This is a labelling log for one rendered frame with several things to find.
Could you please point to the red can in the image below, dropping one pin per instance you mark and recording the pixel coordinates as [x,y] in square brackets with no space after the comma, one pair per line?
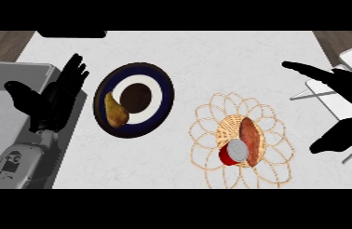
[234,153]

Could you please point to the brown pear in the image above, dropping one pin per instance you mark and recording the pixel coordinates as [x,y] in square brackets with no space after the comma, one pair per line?
[116,111]

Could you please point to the black flat object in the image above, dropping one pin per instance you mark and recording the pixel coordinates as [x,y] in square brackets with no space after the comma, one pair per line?
[71,34]

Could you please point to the reddish brown sweet potato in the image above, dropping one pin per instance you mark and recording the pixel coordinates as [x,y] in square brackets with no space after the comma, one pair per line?
[250,139]

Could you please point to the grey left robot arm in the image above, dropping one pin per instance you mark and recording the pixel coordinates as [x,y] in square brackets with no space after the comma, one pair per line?
[21,161]

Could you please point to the dark blue and white plate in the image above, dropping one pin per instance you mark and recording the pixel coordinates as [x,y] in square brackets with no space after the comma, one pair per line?
[133,100]

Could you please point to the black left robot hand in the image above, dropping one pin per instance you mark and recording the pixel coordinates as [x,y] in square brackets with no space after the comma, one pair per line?
[57,97]

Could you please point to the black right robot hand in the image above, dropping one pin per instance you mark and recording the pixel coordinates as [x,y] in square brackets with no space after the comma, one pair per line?
[336,80]

